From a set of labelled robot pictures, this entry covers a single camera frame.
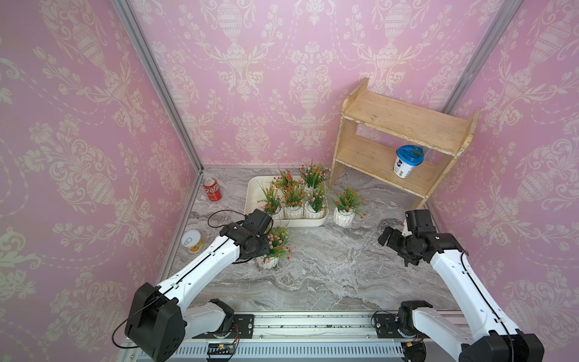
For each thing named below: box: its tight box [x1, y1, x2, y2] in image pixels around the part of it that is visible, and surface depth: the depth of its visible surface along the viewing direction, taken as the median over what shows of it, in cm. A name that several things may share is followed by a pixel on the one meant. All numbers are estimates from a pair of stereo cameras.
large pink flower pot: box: [256, 223, 292, 270], surface depth 79 cm
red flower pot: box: [273, 168, 301, 196], surface depth 99 cm
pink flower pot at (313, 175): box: [298, 158, 331, 192], surface depth 101 cm
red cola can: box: [203, 177, 223, 202], surface depth 102 cm
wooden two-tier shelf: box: [342, 77, 481, 156], surface depth 79 cm
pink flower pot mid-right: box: [256, 177, 285, 221], surface depth 96 cm
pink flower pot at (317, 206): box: [304, 186, 328, 219], surface depth 96 cm
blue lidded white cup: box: [392, 144, 425, 179], surface depth 84 cm
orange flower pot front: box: [283, 182, 308, 220], surface depth 97 cm
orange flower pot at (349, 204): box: [333, 187, 369, 228], surface depth 97 cm
